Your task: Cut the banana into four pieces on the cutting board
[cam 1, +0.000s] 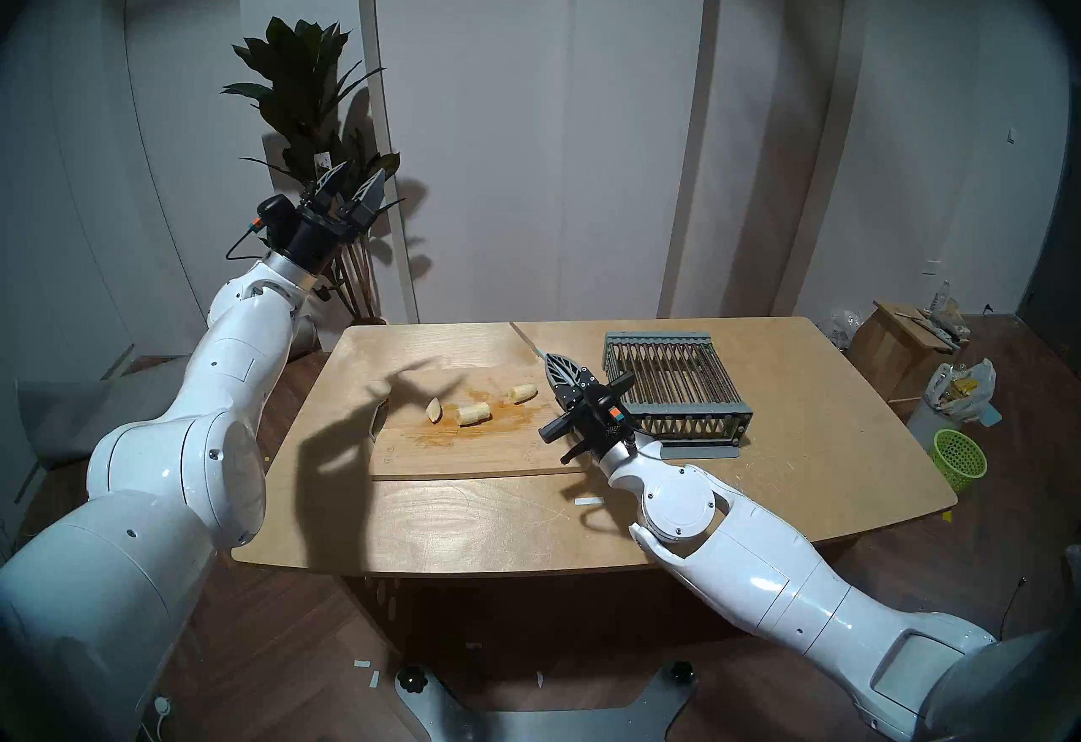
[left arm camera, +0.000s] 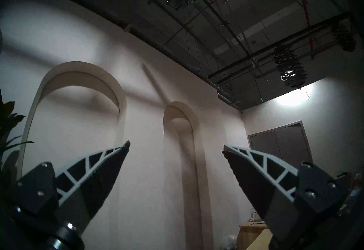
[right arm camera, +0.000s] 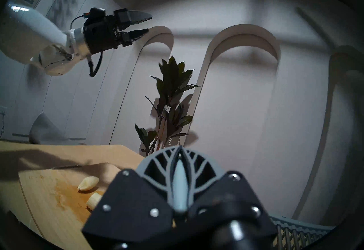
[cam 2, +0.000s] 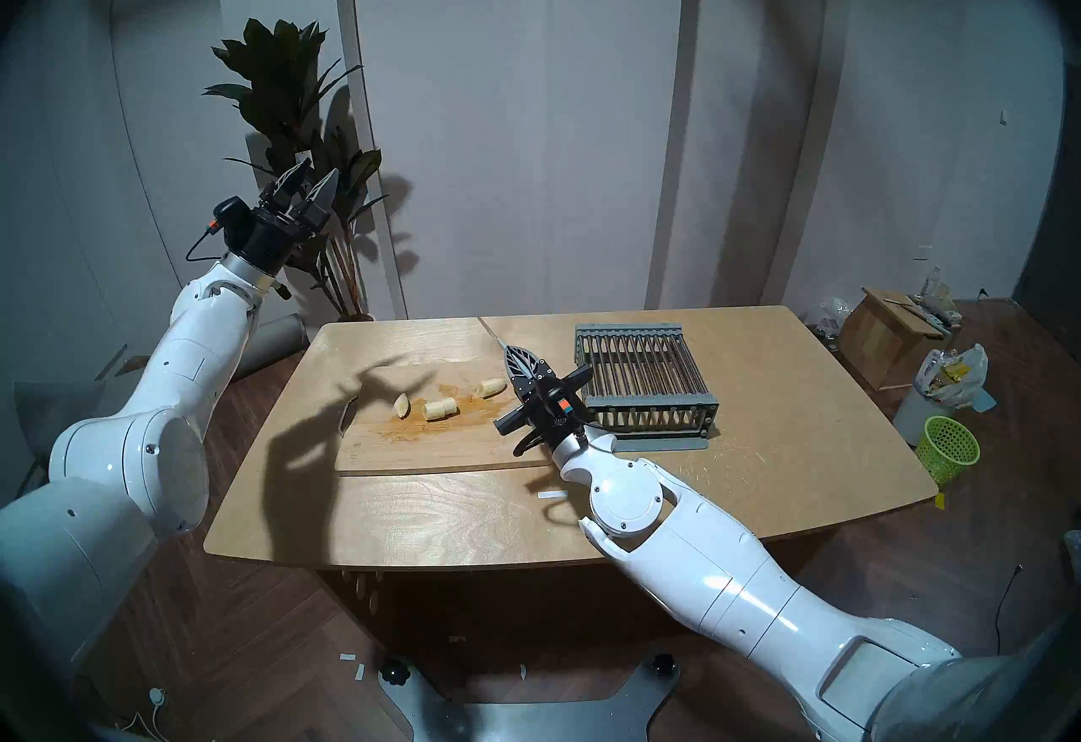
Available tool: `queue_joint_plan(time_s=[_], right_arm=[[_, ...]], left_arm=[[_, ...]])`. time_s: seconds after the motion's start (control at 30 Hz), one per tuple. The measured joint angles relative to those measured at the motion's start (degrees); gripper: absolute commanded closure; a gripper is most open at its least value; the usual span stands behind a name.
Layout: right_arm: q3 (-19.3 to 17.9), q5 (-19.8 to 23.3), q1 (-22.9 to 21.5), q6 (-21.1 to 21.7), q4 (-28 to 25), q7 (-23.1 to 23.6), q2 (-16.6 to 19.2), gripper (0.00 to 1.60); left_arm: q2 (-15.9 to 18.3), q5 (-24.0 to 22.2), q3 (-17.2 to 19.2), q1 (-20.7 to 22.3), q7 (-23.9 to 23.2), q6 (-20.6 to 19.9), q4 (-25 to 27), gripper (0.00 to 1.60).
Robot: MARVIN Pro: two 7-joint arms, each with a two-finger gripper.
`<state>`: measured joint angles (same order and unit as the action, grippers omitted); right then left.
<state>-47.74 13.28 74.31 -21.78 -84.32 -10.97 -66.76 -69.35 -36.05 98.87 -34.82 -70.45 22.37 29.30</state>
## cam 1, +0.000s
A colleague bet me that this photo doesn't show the tall dark-leaved potted plant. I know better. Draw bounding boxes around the tall dark-leaved potted plant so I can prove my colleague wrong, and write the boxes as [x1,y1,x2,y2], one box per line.
[221,16,406,326]

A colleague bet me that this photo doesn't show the tan paper bag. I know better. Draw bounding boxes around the tan paper bag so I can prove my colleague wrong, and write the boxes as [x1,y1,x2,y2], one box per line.
[925,297,970,346]

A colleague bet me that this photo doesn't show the bamboo cutting board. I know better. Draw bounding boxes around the bamboo cutting board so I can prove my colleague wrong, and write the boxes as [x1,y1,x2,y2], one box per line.
[368,365,584,482]

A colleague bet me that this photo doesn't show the green plastic basket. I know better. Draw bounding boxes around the green plastic basket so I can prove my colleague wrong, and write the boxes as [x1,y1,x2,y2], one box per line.
[932,429,987,494]

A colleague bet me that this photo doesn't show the cardboard box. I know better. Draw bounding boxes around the cardboard box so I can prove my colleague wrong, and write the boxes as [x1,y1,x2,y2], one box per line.
[847,300,964,405]

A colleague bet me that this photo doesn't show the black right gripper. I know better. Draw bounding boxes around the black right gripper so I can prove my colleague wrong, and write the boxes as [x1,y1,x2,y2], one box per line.
[540,353,638,464]

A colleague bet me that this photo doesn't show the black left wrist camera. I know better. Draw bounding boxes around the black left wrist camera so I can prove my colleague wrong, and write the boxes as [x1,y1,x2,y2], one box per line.
[256,194,298,245]

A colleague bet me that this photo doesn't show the black left wrist camera cable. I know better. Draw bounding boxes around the black left wrist camera cable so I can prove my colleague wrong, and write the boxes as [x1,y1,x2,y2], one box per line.
[225,219,264,262]

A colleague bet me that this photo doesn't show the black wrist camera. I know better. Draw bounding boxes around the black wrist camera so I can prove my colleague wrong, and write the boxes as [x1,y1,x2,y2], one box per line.
[256,194,298,245]
[587,390,633,436]

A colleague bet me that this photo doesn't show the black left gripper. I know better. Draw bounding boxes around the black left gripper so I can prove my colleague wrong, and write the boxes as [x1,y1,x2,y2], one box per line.
[283,162,388,277]

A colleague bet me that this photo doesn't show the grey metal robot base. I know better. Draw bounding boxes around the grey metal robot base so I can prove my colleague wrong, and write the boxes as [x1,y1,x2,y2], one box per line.
[395,660,698,742]

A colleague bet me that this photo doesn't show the white bucket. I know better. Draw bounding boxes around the white bucket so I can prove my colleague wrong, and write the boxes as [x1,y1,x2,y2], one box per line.
[908,398,951,456]

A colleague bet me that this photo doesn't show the grey metal-rod dish rack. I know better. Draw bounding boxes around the grey metal-rod dish rack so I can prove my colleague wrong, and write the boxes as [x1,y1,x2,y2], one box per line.
[601,331,754,460]

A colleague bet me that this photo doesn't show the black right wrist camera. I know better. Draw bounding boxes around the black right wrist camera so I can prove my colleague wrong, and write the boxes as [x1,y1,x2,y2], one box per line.
[587,390,633,436]

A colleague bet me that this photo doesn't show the white plastic bag yellow contents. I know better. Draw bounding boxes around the white plastic bag yellow contents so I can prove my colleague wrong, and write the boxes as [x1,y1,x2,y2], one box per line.
[925,359,997,422]

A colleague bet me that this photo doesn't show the thin black cable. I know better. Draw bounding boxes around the thin black cable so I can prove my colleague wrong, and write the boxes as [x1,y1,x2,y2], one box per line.
[1000,576,1028,665]

